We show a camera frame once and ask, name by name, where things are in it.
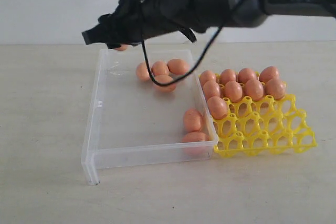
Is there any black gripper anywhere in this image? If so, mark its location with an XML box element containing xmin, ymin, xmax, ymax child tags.
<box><xmin>81</xmin><ymin>0</ymin><xmax>196</xmax><ymax>48</ymax></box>

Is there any brown egg third row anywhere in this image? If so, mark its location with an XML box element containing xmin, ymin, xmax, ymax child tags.
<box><xmin>115</xmin><ymin>44</ymin><xmax>128</xmax><ymax>51</ymax></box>

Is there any brown egg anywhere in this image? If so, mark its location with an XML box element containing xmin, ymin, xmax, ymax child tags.
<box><xmin>199</xmin><ymin>70</ymin><xmax>217</xmax><ymax>86</ymax></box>
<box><xmin>219</xmin><ymin>69</ymin><xmax>237</xmax><ymax>85</ymax></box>
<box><xmin>223</xmin><ymin>81</ymin><xmax>243</xmax><ymax>103</ymax></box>
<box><xmin>167</xmin><ymin>58</ymin><xmax>190</xmax><ymax>75</ymax></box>
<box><xmin>182</xmin><ymin>131</ymin><xmax>209</xmax><ymax>156</ymax></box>
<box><xmin>244</xmin><ymin>79</ymin><xmax>265</xmax><ymax>101</ymax></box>
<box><xmin>259</xmin><ymin>66</ymin><xmax>280</xmax><ymax>83</ymax></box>
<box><xmin>183</xmin><ymin>108</ymin><xmax>203</xmax><ymax>132</ymax></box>
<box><xmin>237</xmin><ymin>68</ymin><xmax>257</xmax><ymax>83</ymax></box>
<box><xmin>152</xmin><ymin>61</ymin><xmax>170</xmax><ymax>76</ymax></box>
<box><xmin>203</xmin><ymin>80</ymin><xmax>221</xmax><ymax>101</ymax></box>
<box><xmin>136</xmin><ymin>62</ymin><xmax>150</xmax><ymax>82</ymax></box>

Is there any yellow plastic egg tray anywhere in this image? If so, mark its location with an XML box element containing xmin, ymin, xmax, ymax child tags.
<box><xmin>198</xmin><ymin>73</ymin><xmax>318</xmax><ymax>158</ymax></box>

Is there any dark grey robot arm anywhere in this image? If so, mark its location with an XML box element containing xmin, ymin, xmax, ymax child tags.
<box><xmin>82</xmin><ymin>0</ymin><xmax>335</xmax><ymax>49</ymax></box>

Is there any clear plastic tray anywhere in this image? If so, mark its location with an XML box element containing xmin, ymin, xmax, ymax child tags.
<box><xmin>81</xmin><ymin>49</ymin><xmax>218</xmax><ymax>185</ymax></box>

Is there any black camera cable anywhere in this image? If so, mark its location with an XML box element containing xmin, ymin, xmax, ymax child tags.
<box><xmin>133</xmin><ymin>0</ymin><xmax>336</xmax><ymax>87</ymax></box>

